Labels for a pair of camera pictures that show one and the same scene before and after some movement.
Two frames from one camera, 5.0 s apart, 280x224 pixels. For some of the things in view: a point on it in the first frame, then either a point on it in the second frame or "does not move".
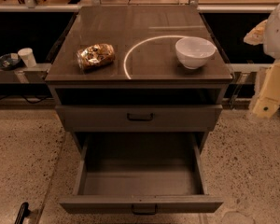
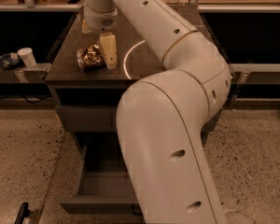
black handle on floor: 23,212 does not move
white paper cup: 27,55 does not move
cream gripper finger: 256,35 to 85,29
